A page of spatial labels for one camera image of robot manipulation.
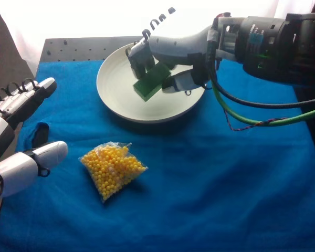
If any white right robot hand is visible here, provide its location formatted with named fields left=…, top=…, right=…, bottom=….
left=124, top=7, right=216, bottom=97

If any white round plate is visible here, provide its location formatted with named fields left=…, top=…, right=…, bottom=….
left=96, top=41, right=206, bottom=124

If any blue cloth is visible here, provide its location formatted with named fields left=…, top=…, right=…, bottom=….
left=0, top=58, right=315, bottom=252

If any black cable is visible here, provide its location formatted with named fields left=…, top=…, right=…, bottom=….
left=207, top=47, right=315, bottom=109

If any white backdrop sheet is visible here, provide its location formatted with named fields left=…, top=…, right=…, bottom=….
left=0, top=0, right=315, bottom=69

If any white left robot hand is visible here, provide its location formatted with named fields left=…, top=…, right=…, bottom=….
left=0, top=77, right=69, bottom=202

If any green cable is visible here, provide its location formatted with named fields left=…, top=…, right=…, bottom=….
left=211, top=78, right=315, bottom=127

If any green cube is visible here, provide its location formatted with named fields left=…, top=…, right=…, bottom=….
left=133, top=62, right=172, bottom=102

